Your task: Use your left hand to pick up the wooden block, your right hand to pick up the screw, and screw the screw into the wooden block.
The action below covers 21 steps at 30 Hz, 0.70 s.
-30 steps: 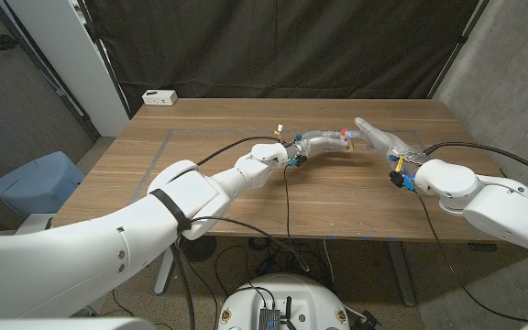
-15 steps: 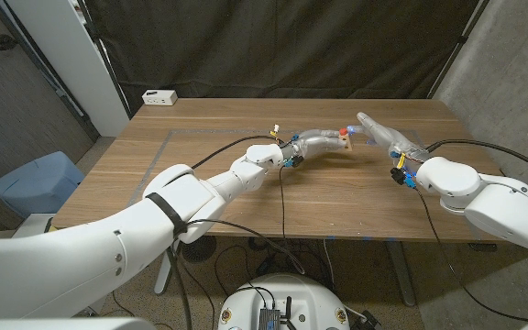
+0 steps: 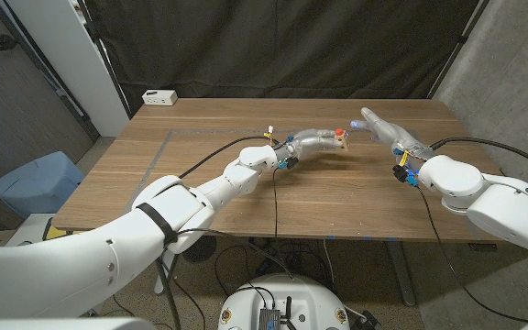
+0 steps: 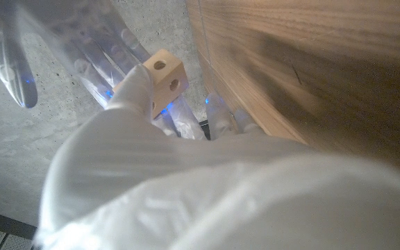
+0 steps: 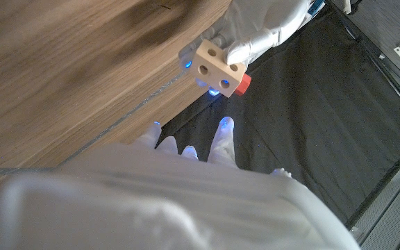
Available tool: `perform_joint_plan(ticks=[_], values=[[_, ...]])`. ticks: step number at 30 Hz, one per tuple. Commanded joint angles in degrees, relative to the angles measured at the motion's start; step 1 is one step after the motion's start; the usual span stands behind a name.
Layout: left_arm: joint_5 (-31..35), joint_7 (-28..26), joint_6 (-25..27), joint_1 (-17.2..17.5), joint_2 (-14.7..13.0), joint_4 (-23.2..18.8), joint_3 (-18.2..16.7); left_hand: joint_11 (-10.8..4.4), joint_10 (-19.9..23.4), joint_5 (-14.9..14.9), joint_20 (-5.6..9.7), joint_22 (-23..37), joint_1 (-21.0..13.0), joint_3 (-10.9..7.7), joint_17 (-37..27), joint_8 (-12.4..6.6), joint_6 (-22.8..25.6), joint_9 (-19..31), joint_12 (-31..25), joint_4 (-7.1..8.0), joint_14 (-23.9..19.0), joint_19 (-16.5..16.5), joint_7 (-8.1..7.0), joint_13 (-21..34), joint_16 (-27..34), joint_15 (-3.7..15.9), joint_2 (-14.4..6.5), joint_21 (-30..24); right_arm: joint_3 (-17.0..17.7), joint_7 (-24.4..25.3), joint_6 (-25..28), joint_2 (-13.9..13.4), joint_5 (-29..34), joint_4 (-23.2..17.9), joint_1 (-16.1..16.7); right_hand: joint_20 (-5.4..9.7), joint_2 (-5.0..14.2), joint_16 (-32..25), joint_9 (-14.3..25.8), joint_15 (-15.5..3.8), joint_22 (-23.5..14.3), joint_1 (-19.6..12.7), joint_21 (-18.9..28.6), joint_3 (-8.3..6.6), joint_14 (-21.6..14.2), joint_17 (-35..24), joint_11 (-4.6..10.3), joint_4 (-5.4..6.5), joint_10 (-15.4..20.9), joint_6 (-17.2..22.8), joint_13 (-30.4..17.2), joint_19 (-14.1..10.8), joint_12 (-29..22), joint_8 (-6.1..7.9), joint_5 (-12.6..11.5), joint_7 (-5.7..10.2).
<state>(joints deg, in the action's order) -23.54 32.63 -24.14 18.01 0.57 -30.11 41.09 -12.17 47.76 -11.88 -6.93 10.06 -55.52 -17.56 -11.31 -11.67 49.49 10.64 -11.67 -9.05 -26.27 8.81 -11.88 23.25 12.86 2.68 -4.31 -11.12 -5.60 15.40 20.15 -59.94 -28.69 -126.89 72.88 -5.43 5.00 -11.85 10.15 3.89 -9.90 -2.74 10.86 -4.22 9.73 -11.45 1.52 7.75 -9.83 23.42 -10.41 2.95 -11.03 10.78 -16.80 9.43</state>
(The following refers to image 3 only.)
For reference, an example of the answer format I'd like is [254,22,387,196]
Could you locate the round black fan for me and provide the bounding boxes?
[181,235,217,264]

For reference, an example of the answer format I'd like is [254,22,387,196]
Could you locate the white table leg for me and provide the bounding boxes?
[153,251,178,295]

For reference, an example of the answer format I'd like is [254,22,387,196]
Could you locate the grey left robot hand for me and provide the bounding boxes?
[276,128,346,171]

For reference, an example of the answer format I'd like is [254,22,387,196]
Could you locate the large wooden panel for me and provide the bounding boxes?
[126,128,485,242]

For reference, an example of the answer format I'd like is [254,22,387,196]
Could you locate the black backdrop curtain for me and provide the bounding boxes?
[82,0,490,116]

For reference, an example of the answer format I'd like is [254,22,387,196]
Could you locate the black floor cable bundle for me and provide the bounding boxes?
[213,236,338,294]

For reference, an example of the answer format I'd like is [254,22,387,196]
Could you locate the grey table leg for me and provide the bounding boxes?
[386,240,417,307]

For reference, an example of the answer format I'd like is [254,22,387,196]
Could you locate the grey electronics box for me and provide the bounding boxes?
[258,307,282,330]

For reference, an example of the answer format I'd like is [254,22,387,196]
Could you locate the white power strip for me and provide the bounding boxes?
[141,89,179,106]

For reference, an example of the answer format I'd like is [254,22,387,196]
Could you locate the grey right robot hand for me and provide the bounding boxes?
[349,107,435,187]

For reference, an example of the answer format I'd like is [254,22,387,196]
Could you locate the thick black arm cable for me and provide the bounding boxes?
[430,137,528,176]
[179,135,274,180]

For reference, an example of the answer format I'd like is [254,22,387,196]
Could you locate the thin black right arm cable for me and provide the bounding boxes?
[415,184,528,325]

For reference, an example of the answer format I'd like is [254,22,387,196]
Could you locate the black backdrop stand pole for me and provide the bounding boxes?
[76,0,132,118]
[426,0,492,100]

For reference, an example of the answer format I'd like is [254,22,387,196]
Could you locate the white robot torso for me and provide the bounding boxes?
[217,273,351,330]

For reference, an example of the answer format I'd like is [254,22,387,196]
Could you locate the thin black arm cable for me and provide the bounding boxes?
[156,167,295,330]
[415,184,528,325]

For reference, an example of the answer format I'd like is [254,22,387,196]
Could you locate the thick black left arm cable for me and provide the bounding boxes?
[179,135,274,180]

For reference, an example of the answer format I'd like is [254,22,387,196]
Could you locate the white floor cable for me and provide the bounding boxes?
[322,238,336,288]

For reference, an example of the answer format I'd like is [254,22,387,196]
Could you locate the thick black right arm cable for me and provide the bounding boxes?
[430,137,528,176]

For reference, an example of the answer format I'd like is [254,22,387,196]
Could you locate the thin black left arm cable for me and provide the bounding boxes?
[156,167,295,330]

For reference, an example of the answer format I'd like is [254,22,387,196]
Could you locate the blue plastic bin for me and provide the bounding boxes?
[0,151,85,219]

